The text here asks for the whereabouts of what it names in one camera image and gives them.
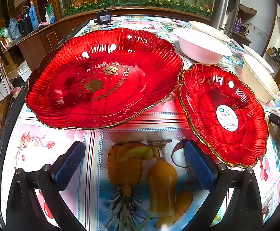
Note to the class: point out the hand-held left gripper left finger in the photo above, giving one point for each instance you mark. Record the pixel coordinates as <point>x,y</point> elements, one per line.
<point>69,166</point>

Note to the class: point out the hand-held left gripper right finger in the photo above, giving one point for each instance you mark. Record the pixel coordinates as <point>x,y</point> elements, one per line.
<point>199,166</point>

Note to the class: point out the beige disposable bowl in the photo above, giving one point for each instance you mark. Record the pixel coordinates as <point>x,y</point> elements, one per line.
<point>200,50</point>
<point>214,31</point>
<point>257,55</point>
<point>255,77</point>

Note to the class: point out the large red ribbed plate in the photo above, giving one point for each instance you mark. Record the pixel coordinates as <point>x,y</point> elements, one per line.
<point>82,101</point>

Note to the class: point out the small red ribbed plate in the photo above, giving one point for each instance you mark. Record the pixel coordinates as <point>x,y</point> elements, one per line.
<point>209,93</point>

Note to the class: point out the printed fruit tablecloth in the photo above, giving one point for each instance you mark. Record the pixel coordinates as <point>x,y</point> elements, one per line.
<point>58,134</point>

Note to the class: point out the white plastic bucket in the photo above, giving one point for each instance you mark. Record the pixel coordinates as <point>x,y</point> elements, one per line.
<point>24,72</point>

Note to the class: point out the purple bottles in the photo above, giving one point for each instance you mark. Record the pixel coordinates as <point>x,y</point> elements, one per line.
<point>238,25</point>

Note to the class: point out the wooden side shelf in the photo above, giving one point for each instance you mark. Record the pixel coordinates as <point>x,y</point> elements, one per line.
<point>247,10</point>

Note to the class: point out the stainless steel thermos jug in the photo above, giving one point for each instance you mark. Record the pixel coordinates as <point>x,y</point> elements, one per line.
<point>224,9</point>

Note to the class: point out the wooden cabinet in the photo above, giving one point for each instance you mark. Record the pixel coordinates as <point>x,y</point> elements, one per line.
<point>58,36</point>

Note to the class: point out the pink cloth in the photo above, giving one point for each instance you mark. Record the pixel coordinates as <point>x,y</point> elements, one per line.
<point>43,24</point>

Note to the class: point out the grey bag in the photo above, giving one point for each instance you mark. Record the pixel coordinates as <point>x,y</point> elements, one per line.
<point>15,30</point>

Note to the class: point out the green packet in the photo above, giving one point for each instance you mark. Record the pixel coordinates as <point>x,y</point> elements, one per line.
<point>3,32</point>

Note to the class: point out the black kettle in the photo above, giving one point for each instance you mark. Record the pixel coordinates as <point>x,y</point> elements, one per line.
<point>24,22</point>

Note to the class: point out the small black motor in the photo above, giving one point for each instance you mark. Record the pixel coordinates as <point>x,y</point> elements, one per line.
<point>103,18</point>

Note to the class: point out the green spray bottle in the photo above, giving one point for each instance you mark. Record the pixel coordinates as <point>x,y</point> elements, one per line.
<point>49,14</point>

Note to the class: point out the blue water bottle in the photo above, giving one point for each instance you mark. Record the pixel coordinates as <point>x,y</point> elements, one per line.
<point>33,16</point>

